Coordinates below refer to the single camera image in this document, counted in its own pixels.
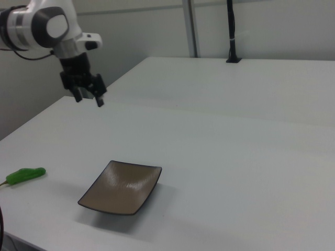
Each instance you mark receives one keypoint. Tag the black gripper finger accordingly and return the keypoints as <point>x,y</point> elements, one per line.
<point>100,101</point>
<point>78,96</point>

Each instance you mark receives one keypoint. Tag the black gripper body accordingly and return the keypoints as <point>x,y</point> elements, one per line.
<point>78,74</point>

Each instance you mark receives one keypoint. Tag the green chili pepper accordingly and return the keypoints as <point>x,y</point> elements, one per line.
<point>24,175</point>

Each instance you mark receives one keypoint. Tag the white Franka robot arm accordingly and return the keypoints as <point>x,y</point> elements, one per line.
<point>39,23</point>

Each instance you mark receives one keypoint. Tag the brown square ceramic plate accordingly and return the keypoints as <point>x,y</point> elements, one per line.
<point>123,187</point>

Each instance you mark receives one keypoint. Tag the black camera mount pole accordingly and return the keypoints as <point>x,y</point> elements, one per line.
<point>232,28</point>

